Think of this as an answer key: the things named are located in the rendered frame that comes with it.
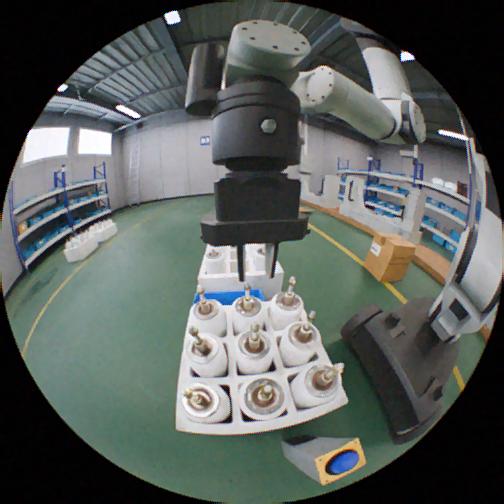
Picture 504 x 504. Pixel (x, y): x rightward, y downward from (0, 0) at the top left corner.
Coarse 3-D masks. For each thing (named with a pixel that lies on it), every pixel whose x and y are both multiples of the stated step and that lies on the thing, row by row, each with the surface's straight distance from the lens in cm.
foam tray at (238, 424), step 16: (304, 320) 50; (272, 336) 45; (320, 352) 46; (192, 368) 46; (272, 368) 48; (288, 368) 42; (224, 384) 41; (240, 384) 42; (288, 384) 41; (336, 400) 44; (176, 416) 43; (240, 416) 39; (288, 416) 40; (304, 416) 41; (208, 432) 40; (224, 432) 40; (240, 432) 39
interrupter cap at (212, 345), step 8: (200, 336) 38; (208, 336) 38; (192, 344) 37; (208, 344) 37; (216, 344) 36; (192, 352) 36; (200, 352) 36; (208, 352) 36; (216, 352) 35; (192, 360) 36; (200, 360) 35; (208, 360) 35
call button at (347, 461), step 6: (342, 456) 29; (348, 456) 29; (354, 456) 30; (336, 462) 28; (342, 462) 29; (348, 462) 29; (354, 462) 30; (336, 468) 29; (342, 468) 29; (348, 468) 30
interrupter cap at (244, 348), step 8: (240, 336) 36; (248, 336) 36; (264, 336) 36; (240, 344) 35; (248, 344) 36; (264, 344) 36; (240, 352) 34; (248, 352) 34; (256, 352) 35; (264, 352) 35
